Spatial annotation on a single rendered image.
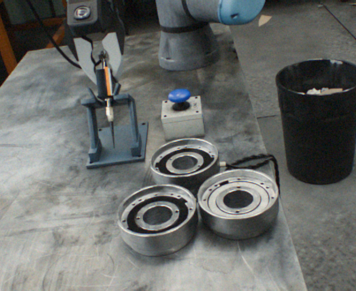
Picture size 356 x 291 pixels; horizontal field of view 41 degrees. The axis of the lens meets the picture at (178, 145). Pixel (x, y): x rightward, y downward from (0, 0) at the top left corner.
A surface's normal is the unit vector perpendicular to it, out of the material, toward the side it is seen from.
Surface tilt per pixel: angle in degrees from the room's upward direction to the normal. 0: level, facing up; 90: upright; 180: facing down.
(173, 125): 90
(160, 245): 90
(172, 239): 90
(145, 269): 0
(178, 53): 73
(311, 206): 0
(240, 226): 90
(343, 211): 0
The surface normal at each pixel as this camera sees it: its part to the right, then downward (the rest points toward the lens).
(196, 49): 0.27, 0.17
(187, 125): 0.00, 0.52
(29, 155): -0.15, -0.84
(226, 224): -0.37, 0.53
